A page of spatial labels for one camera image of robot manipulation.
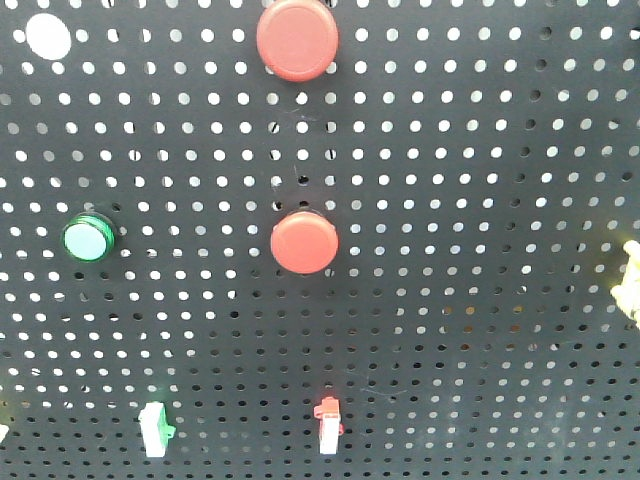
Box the yellow rotary knob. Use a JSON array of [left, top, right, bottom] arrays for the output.
[[610, 240, 640, 327]]

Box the lower red mushroom button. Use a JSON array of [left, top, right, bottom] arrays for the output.
[[270, 211, 339, 274]]

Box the red mushroom button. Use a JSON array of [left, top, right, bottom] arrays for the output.
[[270, 211, 339, 274], [256, 0, 339, 83]]

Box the black perforated pegboard panel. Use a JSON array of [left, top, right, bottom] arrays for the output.
[[1, 1, 639, 479]]

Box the upper red mushroom button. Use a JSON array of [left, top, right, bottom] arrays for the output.
[[256, 0, 339, 83]]

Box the green round push button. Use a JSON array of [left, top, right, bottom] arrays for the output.
[[61, 212, 116, 263]]

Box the red-tagged white toggle switch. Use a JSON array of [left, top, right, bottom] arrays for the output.
[[313, 396, 344, 455]]

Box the green-tagged white toggle switch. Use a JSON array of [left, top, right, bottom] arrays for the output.
[[138, 401, 176, 458]]

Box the yellow-tagged white toggle switch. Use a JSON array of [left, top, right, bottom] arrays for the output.
[[0, 424, 9, 443]]

